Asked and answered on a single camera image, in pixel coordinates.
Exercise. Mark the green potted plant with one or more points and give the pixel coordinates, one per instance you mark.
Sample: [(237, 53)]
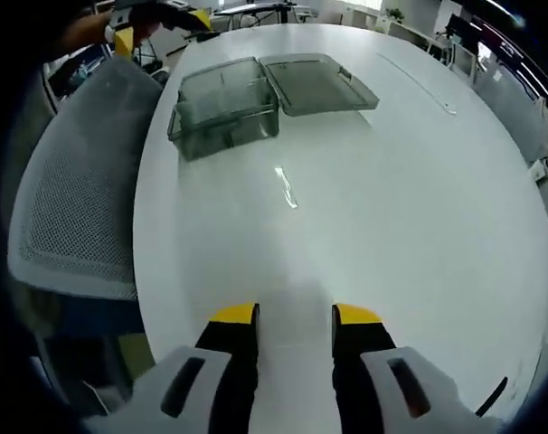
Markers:
[(395, 14)]

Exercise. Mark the grey desk partition panel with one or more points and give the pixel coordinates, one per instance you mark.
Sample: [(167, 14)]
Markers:
[(504, 104)]

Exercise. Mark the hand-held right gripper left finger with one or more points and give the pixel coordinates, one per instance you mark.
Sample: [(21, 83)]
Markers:
[(229, 370)]

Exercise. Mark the grey transparent guide fixture box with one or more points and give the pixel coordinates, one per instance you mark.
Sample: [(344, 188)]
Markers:
[(317, 86)]

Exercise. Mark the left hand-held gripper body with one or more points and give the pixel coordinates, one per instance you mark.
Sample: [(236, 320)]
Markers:
[(121, 18)]

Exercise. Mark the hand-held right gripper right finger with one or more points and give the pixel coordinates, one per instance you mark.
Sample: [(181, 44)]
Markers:
[(360, 370)]

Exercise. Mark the white mesh office chair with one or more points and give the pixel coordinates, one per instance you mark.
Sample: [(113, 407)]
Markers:
[(75, 203)]

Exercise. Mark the black-legged standing desk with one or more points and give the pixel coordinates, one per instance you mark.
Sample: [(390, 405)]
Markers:
[(265, 11)]

